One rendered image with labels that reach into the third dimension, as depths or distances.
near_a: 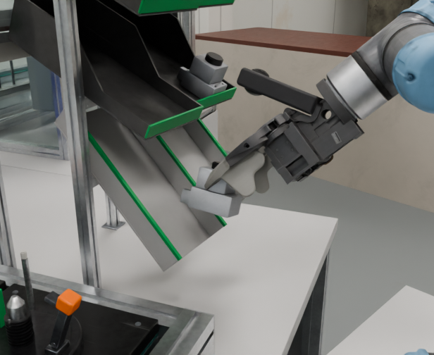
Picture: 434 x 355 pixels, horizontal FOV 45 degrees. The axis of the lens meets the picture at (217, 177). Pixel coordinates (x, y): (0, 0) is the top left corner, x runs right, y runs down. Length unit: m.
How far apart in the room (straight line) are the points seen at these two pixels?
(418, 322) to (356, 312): 1.52
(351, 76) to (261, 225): 0.62
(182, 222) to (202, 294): 0.17
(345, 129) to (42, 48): 0.44
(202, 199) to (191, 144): 0.29
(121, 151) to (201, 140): 0.20
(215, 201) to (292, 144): 0.14
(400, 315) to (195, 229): 0.37
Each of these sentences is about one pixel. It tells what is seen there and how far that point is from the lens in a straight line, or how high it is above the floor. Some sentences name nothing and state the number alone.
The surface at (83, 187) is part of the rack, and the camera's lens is 0.78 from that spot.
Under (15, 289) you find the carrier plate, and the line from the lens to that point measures 0.83.
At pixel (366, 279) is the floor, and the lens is 2.72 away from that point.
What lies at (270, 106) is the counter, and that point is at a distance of 4.03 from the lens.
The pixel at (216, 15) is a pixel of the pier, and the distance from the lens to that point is 4.80.
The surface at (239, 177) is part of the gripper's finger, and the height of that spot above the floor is 1.14.
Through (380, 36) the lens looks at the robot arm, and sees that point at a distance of 0.68.
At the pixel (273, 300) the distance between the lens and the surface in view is 0.96.
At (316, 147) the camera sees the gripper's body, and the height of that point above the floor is 1.19.
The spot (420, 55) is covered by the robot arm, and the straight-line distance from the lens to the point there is 0.55.
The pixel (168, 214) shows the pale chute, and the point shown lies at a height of 1.04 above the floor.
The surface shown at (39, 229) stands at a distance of 1.25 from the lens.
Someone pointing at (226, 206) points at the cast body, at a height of 1.10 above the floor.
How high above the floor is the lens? 1.40
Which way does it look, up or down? 21 degrees down
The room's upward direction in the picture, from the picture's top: straight up
